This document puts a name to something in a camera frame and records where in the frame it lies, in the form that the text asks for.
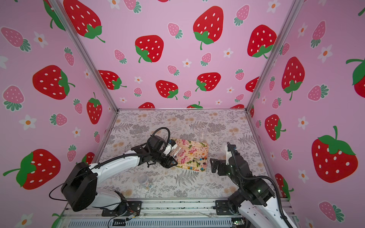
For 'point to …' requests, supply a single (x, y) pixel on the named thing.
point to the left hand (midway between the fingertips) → (176, 161)
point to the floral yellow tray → (189, 146)
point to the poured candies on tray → (198, 161)
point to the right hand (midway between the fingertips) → (217, 160)
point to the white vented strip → (156, 223)
